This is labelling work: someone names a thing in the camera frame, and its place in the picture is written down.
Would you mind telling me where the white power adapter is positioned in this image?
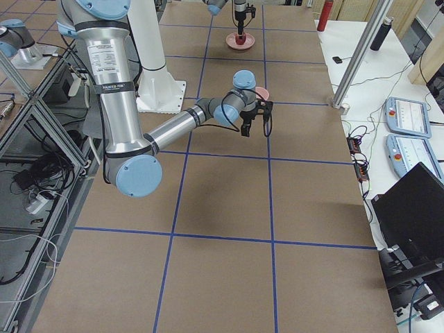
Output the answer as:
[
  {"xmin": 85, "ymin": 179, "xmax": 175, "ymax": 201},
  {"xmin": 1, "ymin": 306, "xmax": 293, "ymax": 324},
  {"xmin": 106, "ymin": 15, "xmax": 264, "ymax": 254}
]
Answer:
[{"xmin": 26, "ymin": 194, "xmax": 49, "ymax": 215}]

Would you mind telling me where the black power brick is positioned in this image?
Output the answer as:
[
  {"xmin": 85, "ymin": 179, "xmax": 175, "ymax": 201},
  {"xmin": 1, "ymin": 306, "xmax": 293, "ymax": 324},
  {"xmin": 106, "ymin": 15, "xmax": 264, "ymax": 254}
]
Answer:
[{"xmin": 12, "ymin": 169, "xmax": 34, "ymax": 190}]

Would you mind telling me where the teach pendant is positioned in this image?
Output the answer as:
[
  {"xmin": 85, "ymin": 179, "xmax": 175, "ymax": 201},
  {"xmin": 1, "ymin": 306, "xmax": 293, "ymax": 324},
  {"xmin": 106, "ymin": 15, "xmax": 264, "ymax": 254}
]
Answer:
[
  {"xmin": 384, "ymin": 96, "xmax": 432, "ymax": 138},
  {"xmin": 385, "ymin": 134, "xmax": 443, "ymax": 181}
]

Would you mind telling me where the black orange usb hub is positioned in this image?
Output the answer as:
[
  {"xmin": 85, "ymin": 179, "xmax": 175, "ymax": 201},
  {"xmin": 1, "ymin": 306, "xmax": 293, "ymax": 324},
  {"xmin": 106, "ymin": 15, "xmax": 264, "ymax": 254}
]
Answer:
[{"xmin": 346, "ymin": 137, "xmax": 361, "ymax": 154}]

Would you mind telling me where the black monitor stand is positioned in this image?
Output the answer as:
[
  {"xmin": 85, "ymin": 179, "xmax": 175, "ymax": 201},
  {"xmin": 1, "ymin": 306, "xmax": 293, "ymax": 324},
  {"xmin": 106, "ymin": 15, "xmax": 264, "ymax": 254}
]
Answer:
[{"xmin": 379, "ymin": 243, "xmax": 443, "ymax": 320}]

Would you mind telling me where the upper teach pendant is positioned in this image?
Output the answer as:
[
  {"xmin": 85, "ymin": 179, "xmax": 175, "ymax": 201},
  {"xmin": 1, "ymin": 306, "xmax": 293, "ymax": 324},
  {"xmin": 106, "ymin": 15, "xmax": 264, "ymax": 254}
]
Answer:
[{"xmin": 384, "ymin": 96, "xmax": 432, "ymax": 138}]

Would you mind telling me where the black laptop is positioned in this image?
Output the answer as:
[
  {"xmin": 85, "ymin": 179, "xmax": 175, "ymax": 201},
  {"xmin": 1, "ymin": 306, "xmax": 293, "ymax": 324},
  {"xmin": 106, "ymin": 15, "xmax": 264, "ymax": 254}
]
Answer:
[{"xmin": 371, "ymin": 162, "xmax": 443, "ymax": 259}]

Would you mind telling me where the small black device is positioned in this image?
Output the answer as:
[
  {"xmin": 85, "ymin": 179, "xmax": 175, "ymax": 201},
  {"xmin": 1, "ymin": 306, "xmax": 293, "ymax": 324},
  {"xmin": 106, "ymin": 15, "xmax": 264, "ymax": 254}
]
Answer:
[{"xmin": 332, "ymin": 56, "xmax": 343, "ymax": 64}]

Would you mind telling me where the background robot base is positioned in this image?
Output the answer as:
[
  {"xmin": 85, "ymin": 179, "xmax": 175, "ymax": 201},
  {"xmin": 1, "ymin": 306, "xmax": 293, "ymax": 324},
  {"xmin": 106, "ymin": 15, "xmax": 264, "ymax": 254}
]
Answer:
[{"xmin": 1, "ymin": 19, "xmax": 53, "ymax": 70}]

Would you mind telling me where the aluminium frame cart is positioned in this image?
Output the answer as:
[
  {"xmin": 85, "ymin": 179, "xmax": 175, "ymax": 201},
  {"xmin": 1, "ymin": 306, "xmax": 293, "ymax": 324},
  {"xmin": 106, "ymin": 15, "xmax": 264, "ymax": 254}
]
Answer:
[{"xmin": 1, "ymin": 44, "xmax": 97, "ymax": 332}]

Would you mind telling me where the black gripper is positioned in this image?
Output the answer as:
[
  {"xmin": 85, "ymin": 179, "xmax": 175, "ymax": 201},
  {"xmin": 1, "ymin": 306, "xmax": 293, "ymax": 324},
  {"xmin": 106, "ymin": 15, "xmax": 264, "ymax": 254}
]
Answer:
[
  {"xmin": 232, "ymin": 0, "xmax": 256, "ymax": 37},
  {"xmin": 240, "ymin": 99, "xmax": 273, "ymax": 137}
]

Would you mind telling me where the red water bottle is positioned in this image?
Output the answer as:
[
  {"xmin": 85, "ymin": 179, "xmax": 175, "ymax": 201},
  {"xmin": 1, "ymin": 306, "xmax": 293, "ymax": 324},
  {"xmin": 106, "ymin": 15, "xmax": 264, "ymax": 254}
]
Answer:
[{"xmin": 317, "ymin": 0, "xmax": 334, "ymax": 32}]

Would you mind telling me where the red apple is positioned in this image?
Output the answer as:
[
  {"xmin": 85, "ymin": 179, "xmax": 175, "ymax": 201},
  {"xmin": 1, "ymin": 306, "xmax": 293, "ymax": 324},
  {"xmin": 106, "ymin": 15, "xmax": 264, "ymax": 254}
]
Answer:
[{"xmin": 234, "ymin": 33, "xmax": 246, "ymax": 45}]

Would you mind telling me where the aluminium frame post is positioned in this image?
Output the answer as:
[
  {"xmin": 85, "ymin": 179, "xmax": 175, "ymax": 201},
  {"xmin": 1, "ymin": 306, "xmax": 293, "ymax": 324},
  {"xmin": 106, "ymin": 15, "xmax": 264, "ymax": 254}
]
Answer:
[{"xmin": 332, "ymin": 0, "xmax": 393, "ymax": 115}]

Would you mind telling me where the black water bottle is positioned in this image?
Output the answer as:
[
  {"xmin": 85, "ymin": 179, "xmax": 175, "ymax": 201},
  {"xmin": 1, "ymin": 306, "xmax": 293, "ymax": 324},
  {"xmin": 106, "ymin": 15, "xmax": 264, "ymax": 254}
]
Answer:
[{"xmin": 370, "ymin": 16, "xmax": 394, "ymax": 51}]

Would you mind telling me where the pink plate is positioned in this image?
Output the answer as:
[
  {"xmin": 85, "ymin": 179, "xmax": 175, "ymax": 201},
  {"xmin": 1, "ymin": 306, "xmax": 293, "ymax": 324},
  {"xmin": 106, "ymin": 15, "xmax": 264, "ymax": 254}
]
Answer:
[{"xmin": 225, "ymin": 33, "xmax": 255, "ymax": 51}]

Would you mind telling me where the lower teach pendant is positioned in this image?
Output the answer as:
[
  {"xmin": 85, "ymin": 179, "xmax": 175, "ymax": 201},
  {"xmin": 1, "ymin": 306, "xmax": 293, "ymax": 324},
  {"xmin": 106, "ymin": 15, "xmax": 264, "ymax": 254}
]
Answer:
[{"xmin": 385, "ymin": 134, "xmax": 443, "ymax": 181}]

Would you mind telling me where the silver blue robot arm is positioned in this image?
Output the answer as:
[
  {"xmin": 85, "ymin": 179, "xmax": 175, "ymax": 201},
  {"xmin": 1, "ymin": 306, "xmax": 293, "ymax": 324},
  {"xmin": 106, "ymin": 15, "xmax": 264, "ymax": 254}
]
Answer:
[
  {"xmin": 58, "ymin": 1, "xmax": 273, "ymax": 198},
  {"xmin": 203, "ymin": 0, "xmax": 256, "ymax": 44}
]

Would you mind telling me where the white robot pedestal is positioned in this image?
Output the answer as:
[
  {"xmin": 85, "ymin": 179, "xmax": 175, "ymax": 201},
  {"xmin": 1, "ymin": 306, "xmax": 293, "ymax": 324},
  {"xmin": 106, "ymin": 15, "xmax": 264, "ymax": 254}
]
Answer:
[{"xmin": 128, "ymin": 0, "xmax": 187, "ymax": 114}]

